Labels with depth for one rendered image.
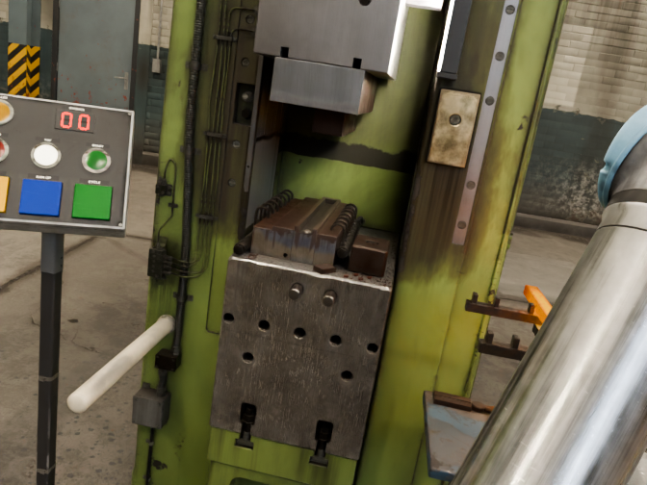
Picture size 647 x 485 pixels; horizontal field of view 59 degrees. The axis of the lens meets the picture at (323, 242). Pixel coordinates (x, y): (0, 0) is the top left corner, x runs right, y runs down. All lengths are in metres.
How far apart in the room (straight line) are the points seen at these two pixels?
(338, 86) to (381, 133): 0.50
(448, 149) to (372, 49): 0.30
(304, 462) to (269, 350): 0.30
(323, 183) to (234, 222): 0.39
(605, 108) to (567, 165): 0.77
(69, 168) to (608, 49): 6.97
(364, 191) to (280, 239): 0.51
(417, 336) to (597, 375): 1.08
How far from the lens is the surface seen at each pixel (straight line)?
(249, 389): 1.44
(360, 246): 1.32
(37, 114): 1.40
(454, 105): 1.39
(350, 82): 1.28
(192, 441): 1.82
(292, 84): 1.30
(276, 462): 1.53
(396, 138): 1.76
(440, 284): 1.48
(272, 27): 1.32
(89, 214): 1.31
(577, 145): 7.67
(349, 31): 1.29
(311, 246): 1.33
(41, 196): 1.33
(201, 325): 1.64
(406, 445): 1.68
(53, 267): 1.48
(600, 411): 0.48
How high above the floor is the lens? 1.32
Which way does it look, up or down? 15 degrees down
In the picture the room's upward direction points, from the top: 9 degrees clockwise
